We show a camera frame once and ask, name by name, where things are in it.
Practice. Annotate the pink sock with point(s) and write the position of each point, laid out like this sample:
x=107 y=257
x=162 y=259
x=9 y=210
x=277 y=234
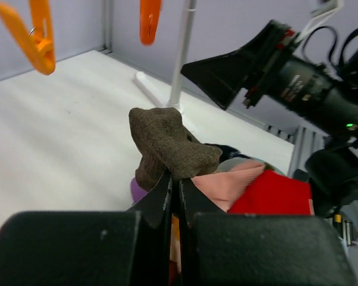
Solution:
x=229 y=181

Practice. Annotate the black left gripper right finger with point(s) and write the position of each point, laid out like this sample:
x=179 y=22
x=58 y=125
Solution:
x=248 y=249

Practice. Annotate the red sock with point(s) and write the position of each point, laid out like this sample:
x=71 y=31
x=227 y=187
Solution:
x=274 y=194

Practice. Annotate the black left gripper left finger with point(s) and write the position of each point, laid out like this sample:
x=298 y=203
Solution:
x=90 y=248

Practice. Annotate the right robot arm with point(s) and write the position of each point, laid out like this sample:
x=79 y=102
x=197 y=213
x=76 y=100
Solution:
x=332 y=106

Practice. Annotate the navy sock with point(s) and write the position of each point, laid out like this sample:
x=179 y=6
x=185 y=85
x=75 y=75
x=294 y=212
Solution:
x=228 y=152

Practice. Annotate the orange argyle sock clothespin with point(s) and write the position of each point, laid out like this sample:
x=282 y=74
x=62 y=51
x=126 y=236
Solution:
x=149 y=18

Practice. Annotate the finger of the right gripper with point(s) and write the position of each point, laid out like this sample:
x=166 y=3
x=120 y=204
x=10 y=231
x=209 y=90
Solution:
x=221 y=77

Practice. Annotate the white clothes rack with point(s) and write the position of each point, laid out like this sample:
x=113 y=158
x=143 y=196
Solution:
x=142 y=81

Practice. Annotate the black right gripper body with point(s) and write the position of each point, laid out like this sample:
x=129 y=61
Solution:
x=273 y=47

